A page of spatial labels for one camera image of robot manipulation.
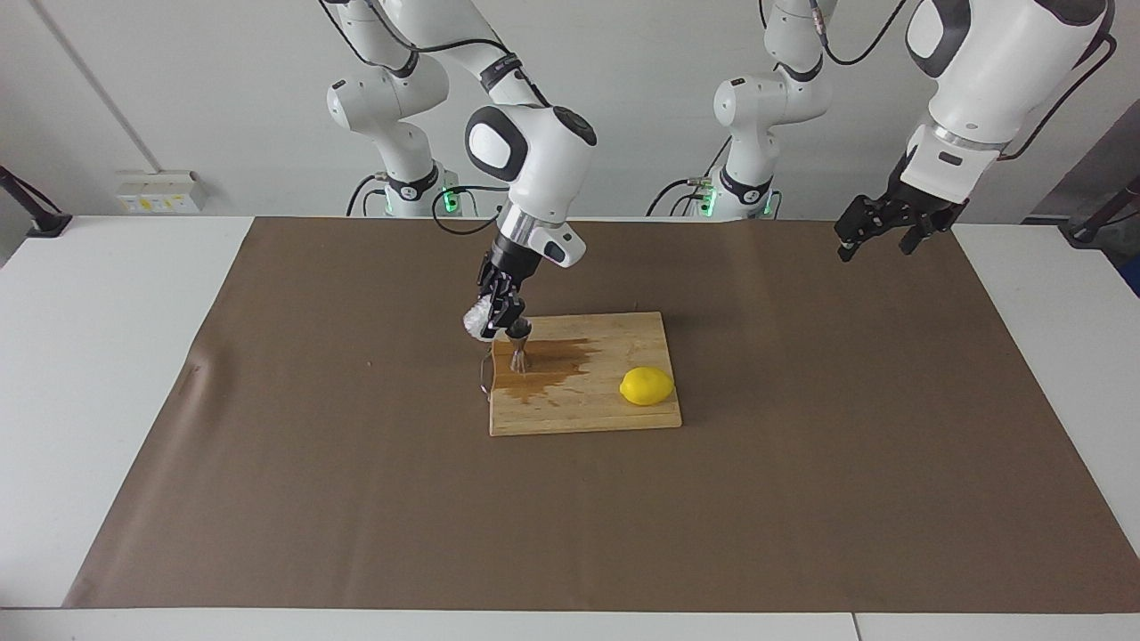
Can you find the blue box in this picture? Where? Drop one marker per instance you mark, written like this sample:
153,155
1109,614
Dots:
1134,278

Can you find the black table clamp stand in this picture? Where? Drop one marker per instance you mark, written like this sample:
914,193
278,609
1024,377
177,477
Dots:
1091,231
40,221

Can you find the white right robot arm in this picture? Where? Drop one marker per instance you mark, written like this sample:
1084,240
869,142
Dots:
543,169

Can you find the white wall socket box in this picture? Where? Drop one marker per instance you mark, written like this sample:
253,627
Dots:
160,192

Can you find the steel cocktail jigger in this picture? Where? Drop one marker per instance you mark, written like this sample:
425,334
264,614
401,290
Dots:
519,352

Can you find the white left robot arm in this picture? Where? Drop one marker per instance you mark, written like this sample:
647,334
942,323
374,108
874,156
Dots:
989,80

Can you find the brown paper table mat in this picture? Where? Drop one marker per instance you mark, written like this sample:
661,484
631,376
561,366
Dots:
356,499

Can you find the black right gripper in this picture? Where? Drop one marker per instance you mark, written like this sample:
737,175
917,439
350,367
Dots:
509,265

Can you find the wooden cutting board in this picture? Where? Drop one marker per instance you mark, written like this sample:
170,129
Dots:
570,414

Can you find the clear textured glass cup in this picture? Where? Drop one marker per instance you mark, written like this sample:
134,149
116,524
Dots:
476,322

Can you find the yellow lemon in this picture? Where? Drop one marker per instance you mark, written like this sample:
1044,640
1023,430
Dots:
647,386

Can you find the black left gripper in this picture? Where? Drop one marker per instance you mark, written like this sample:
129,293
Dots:
917,206

